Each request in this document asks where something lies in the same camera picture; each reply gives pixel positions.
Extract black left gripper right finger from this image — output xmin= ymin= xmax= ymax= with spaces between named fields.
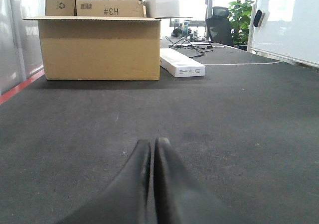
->
xmin=154 ymin=137 xmax=239 ymax=224

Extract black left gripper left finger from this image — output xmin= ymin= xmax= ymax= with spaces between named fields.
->
xmin=59 ymin=139 xmax=151 ymax=224

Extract long flat white box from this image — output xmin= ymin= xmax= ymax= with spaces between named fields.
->
xmin=159 ymin=48 xmax=205 ymax=78

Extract large open cardboard box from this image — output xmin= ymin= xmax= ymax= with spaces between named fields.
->
xmin=31 ymin=16 xmax=160 ymax=81

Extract black office chair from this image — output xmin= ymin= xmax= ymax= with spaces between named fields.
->
xmin=206 ymin=6 xmax=234 ymax=47

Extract white carton box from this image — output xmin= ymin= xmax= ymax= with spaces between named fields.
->
xmin=144 ymin=0 xmax=180 ymax=18

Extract green potted plant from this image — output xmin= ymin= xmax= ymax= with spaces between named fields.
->
xmin=228 ymin=0 xmax=253 ymax=51

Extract cardboard box marked H3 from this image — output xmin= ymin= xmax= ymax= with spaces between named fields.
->
xmin=76 ymin=0 xmax=147 ymax=17

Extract black whiteboard eraser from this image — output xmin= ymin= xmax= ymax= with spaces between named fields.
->
xmin=253 ymin=9 xmax=269 ymax=27

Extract cardboard box with recycle symbol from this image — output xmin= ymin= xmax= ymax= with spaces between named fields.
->
xmin=45 ymin=0 xmax=76 ymax=16

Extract whiteboard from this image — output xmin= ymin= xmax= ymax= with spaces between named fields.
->
xmin=249 ymin=0 xmax=319 ymax=67

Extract black cables on desk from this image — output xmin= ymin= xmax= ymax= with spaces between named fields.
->
xmin=164 ymin=34 xmax=215 ymax=59

